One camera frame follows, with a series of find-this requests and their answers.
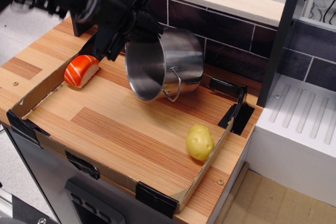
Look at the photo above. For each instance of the cardboard fence with black tape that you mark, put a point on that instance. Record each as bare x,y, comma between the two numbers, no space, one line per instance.
129,153

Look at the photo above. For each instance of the white ribbed sink drainboard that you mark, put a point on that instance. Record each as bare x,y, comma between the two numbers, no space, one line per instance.
301,112

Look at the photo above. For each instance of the dark grey vertical post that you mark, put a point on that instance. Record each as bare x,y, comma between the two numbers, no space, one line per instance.
291,13

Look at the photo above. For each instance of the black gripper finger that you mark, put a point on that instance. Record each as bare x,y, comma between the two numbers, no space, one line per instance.
143,28

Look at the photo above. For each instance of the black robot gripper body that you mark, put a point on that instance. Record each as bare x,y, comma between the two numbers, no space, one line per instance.
113,20

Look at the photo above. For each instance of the black control panel with buttons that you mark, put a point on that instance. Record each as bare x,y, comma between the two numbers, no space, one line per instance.
89,208

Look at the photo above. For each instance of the stainless steel pot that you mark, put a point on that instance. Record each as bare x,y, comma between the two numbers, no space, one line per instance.
166,68

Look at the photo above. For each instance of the yellow potato toy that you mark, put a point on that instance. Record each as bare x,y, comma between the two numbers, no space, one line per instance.
199,142

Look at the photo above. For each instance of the dark left upright panel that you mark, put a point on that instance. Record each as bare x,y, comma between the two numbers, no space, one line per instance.
80,29

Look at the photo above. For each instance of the salmon nigiri sushi toy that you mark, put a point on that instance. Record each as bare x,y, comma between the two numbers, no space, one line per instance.
80,70

